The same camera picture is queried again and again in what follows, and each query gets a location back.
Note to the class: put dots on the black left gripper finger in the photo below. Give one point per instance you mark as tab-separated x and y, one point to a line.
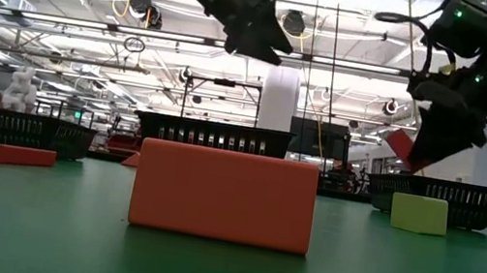
274	33
252	50

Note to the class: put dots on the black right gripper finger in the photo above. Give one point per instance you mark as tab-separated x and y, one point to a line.
444	139

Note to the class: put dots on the yellow foam cube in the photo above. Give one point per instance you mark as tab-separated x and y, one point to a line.
420	214

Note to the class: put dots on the black slotted plastic basket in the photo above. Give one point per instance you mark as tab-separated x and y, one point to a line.
28	132
216	125
461	186

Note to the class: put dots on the white room column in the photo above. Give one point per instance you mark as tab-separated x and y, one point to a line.
279	98

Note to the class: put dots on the black background monitor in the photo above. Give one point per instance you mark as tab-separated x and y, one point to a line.
316	138

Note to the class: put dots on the orange rectangular foam block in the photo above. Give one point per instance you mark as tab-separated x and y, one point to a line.
224	197

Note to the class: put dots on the white stacked foam figure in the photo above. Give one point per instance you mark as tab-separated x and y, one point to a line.
20	91

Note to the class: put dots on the red rectangular foam block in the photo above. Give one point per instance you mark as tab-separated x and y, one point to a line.
15	155

